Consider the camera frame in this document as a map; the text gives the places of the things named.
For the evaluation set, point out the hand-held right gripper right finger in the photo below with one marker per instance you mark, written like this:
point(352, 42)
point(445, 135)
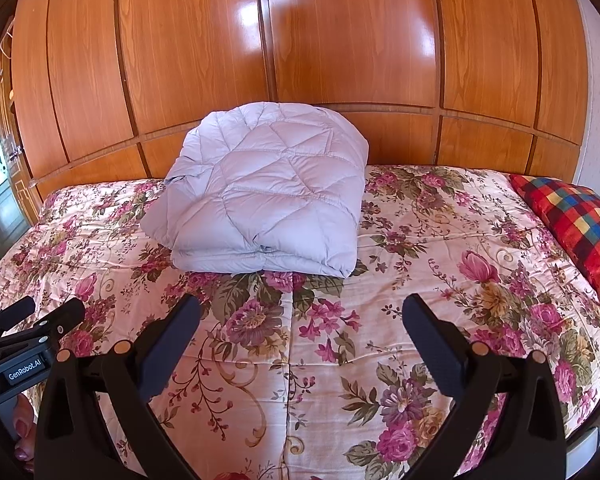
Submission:
point(432, 347)

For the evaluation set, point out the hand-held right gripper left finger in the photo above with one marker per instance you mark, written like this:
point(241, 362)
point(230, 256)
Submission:
point(172, 342)

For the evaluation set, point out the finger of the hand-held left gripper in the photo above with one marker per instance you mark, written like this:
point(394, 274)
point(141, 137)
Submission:
point(7, 312)
point(55, 322)

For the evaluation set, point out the pale lilac quilted jacket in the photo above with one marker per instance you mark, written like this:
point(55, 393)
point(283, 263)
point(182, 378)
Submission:
point(260, 190)

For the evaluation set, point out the person's left hand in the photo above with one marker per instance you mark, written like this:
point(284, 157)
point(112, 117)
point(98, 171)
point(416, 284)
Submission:
point(24, 435)

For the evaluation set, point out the floral bedspread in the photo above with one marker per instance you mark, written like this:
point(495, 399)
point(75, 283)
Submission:
point(330, 350)

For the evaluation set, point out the wooden glass door cabinet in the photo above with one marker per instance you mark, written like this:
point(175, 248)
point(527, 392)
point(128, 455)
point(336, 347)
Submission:
point(2, 160)

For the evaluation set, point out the multicolour plaid pillow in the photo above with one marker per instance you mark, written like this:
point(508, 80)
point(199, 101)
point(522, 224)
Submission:
point(577, 230)

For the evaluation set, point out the wooden panelled headboard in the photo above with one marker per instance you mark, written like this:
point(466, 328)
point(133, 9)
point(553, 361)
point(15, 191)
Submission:
point(300, 50)

